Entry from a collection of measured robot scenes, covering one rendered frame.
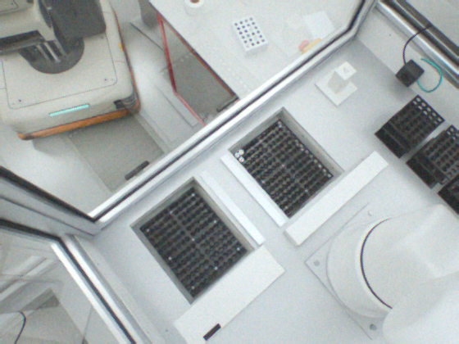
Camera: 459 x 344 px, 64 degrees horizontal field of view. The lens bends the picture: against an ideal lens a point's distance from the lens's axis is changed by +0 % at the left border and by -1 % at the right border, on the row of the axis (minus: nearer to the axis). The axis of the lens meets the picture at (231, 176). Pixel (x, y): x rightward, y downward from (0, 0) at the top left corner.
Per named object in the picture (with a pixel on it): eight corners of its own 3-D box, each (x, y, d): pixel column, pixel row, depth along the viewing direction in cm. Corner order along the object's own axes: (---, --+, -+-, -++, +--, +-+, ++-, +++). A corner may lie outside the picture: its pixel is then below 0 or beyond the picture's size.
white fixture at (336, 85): (314, 84, 103) (324, 64, 94) (334, 68, 105) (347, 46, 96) (336, 106, 102) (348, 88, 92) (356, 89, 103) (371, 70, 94)
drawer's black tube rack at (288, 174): (231, 162, 107) (232, 155, 101) (275, 128, 111) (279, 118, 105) (282, 220, 103) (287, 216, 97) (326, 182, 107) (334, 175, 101)
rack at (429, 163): (404, 163, 98) (422, 151, 89) (432, 138, 100) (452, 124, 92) (430, 189, 96) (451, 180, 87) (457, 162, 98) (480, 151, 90)
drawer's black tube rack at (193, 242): (143, 232, 100) (138, 228, 94) (194, 192, 104) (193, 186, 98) (194, 296, 96) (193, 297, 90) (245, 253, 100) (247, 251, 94)
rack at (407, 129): (373, 133, 100) (388, 119, 91) (401, 110, 102) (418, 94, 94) (398, 159, 98) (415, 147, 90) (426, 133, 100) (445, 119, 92)
